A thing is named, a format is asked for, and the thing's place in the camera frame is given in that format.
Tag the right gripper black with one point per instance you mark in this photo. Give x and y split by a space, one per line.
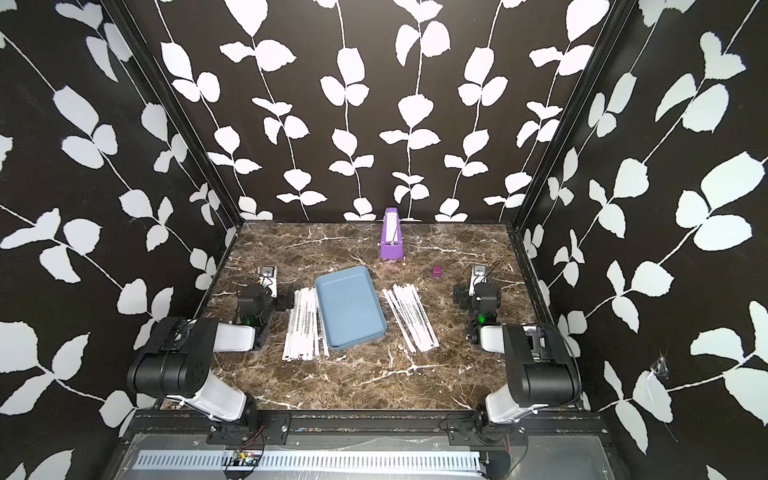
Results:
480 288

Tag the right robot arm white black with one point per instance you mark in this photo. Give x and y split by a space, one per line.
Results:
540 370

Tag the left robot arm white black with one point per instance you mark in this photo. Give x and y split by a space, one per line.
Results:
176 361

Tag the blue storage box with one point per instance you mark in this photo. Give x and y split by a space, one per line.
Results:
349 308

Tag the left pile white straw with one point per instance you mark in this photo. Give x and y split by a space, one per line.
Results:
305 335

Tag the pile white straw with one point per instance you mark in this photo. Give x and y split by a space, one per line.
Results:
410 316
305 335

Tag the right pile white straw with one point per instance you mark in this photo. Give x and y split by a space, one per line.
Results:
410 316

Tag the purple metronome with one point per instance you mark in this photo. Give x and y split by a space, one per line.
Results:
391 244

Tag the small electronics board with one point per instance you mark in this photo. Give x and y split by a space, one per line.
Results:
242 460

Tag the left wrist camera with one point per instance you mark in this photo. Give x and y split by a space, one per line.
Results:
267 277

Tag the white perforated cable duct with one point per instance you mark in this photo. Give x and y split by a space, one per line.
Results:
386 462

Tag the black mounting rail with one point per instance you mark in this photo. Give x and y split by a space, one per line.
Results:
460 427

